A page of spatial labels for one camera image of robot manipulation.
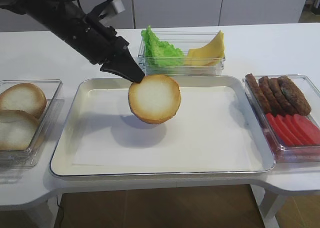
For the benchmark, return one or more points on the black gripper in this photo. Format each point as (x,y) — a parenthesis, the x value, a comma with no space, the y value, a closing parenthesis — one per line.
(101,45)

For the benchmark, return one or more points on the bun half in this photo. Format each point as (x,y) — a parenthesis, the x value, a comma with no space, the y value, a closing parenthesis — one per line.
(25,97)
(17,129)
(155,99)

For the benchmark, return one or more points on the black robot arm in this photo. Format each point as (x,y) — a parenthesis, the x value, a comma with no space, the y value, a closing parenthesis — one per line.
(49,12)

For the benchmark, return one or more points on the green lettuce leaf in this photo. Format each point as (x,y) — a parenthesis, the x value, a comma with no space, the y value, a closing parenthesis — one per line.
(160,53)

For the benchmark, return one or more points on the clear plastic lettuce cheese container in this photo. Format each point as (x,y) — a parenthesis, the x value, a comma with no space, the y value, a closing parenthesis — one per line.
(183,40)

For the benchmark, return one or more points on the yellow cheese slices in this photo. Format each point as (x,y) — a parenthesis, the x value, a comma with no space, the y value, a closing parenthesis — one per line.
(208,55)

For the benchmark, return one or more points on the clear plastic bun container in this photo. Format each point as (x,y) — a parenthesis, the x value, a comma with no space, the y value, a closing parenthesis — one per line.
(30,156)

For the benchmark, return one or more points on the white parchment paper sheet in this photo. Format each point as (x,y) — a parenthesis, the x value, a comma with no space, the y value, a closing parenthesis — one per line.
(209,133)

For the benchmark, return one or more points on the white metal baking tray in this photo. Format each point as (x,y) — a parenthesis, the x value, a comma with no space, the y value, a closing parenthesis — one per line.
(62,164)

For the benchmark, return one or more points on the leftmost brown meat patty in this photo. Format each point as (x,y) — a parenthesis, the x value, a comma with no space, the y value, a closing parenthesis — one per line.
(259,95)

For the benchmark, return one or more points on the brown meat patty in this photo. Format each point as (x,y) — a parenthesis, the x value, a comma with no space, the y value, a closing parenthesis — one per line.
(275,106)
(294,95)
(281,99)
(259,95)

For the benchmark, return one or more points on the clear plastic patty tomato container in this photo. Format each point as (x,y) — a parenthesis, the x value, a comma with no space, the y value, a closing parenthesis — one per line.
(283,153)

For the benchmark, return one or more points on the rightmost brown meat patty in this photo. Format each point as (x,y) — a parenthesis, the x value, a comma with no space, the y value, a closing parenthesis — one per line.
(294,95)

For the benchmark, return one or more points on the red tomato slices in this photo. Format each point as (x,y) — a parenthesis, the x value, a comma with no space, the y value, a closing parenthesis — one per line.
(294,130)

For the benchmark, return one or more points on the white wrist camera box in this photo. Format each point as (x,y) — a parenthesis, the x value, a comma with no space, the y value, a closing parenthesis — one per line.
(117,6)

